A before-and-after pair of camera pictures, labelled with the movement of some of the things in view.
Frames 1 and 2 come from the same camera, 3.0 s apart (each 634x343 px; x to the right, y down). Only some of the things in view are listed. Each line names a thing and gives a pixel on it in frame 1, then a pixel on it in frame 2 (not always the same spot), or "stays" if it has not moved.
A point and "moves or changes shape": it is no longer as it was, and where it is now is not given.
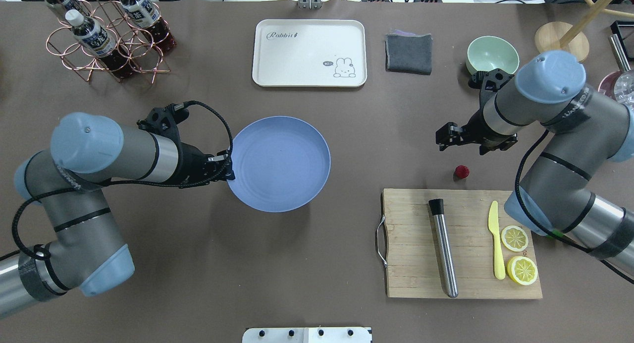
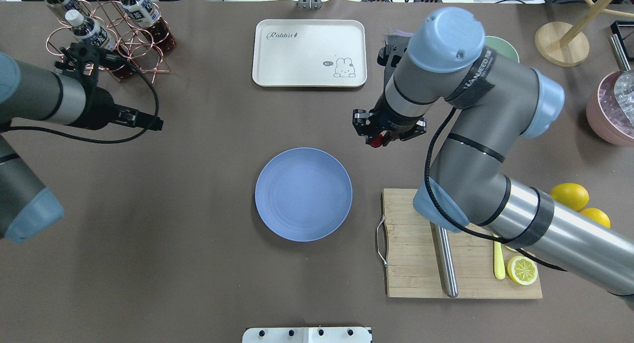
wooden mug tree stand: x=555 y=35 stays
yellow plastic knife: x=493 y=225 stays
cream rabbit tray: x=309 y=53 stays
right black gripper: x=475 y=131 to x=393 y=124
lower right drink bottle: x=141 y=11 stays
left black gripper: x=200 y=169 to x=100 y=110
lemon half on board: x=522 y=270 stays
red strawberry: x=461 y=171 moves or changes shape
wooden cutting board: x=414 y=269 stays
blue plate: x=281 y=164 to x=303 y=194
